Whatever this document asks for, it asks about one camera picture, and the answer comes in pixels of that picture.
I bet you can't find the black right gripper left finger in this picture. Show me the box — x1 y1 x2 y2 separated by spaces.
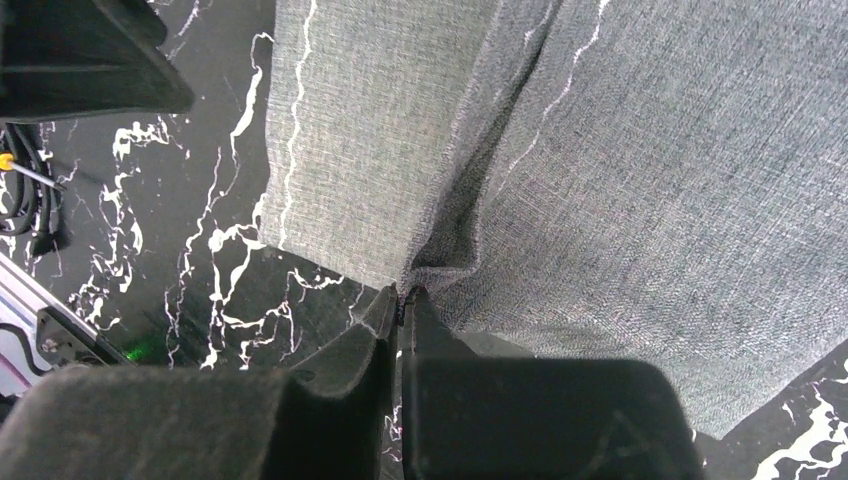
1 286 399 479

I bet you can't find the aluminium front frame rail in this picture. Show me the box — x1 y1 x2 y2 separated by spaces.
1 255 97 397

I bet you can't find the lower black coiled cable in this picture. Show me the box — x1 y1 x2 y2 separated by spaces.
0 122 73 258

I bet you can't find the grey fabric napkin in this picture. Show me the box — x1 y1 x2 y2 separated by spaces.
260 1 847 437

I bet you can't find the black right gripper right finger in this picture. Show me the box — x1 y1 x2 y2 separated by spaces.
400 287 703 479

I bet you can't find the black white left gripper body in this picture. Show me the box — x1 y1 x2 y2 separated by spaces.
1 0 194 123

